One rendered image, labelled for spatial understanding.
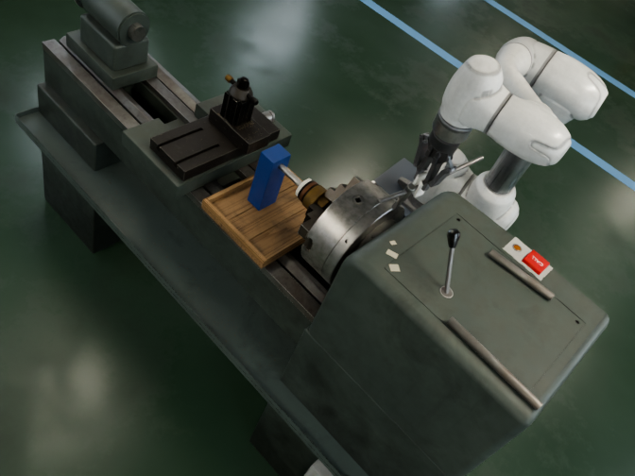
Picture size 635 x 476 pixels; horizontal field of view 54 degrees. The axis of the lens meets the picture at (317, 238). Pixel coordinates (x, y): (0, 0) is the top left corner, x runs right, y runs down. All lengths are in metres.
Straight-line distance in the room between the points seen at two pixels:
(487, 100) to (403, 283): 0.49
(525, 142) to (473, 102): 0.14
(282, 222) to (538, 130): 0.98
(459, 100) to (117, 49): 1.38
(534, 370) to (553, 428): 1.66
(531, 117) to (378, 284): 0.53
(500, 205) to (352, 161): 1.66
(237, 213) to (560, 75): 1.06
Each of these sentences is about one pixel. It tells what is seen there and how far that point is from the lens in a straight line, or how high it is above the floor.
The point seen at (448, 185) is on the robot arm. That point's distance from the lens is 2.33.
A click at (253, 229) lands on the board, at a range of 2.04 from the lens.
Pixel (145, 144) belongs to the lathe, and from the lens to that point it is 2.18.
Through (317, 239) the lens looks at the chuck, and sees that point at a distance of 1.76.
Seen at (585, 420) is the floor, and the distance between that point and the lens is 3.41.
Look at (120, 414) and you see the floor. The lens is 2.64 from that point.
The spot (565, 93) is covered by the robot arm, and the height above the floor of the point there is 1.57.
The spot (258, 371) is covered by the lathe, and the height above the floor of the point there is 0.54.
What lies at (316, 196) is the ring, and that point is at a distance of 1.88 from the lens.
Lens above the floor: 2.41
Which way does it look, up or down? 47 degrees down
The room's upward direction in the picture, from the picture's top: 24 degrees clockwise
